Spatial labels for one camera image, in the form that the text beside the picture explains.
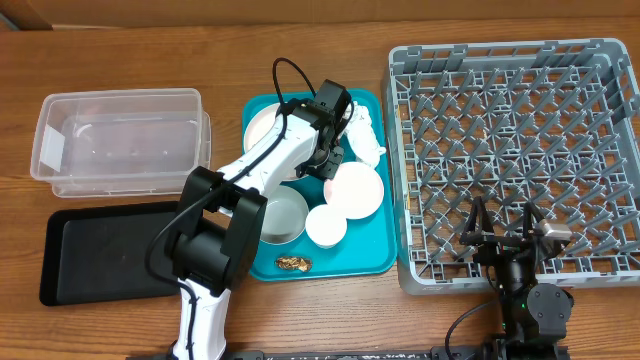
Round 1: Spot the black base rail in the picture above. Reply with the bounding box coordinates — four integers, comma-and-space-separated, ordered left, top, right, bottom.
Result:
125, 346, 571, 360

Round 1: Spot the pink bowl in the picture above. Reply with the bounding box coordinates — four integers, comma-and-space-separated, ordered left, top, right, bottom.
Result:
323, 162, 384, 220

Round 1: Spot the clear plastic bin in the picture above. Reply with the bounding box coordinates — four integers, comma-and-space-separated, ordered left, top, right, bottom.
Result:
30, 88, 211, 198

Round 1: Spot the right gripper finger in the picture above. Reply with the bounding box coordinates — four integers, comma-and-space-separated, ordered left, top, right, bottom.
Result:
462, 196, 495, 245
522, 202, 544, 240

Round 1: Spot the teal plastic tray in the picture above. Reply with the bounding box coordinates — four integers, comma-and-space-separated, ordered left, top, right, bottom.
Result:
242, 88, 397, 282

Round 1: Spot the gold foil wrapper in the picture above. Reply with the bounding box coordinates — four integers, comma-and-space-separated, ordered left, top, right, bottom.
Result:
275, 256, 313, 272

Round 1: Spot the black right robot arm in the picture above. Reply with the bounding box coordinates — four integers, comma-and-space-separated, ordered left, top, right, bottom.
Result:
460, 197, 573, 346

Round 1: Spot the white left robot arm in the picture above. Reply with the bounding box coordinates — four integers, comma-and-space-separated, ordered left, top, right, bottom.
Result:
165, 80, 354, 359

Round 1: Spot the black tray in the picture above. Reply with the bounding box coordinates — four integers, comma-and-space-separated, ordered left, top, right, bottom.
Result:
39, 201, 179, 307

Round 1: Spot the grey dish rack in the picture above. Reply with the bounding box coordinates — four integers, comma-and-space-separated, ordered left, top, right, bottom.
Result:
384, 38, 639, 295

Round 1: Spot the pale green cup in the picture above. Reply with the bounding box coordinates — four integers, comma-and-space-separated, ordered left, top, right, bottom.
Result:
305, 204, 347, 249

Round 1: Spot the large pink plate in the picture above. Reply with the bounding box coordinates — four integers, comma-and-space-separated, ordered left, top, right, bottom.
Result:
243, 103, 279, 152

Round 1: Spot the grey bowl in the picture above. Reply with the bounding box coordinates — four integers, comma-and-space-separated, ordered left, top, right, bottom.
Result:
261, 186, 309, 245

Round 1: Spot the crumpled white napkin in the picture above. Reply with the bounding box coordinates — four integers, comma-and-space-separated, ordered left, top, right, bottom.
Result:
343, 102, 386, 168

